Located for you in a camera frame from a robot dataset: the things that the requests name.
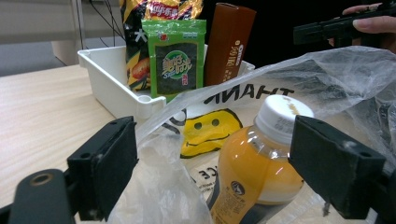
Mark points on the beige background desk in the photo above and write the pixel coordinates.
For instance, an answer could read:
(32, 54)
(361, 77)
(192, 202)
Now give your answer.
(37, 21)

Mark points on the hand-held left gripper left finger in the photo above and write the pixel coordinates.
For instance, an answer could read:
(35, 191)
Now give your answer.
(109, 165)

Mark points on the green seaweed packet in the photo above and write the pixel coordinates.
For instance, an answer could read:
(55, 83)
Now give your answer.
(176, 65)

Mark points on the orange juice bottle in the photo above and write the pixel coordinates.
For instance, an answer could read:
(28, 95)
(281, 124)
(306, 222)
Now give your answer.
(249, 174)

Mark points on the orange and black chips bag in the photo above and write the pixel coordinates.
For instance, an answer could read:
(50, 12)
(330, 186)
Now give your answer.
(135, 46)

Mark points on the brown carton box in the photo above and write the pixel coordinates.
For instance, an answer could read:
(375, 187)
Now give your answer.
(227, 43)

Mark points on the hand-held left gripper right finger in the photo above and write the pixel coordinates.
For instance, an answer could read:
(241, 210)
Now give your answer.
(336, 165)

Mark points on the clear plastic bag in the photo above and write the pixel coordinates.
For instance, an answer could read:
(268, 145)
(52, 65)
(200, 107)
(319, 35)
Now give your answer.
(339, 74)

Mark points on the white plastic bin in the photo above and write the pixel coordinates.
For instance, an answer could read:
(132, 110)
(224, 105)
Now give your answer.
(109, 77)

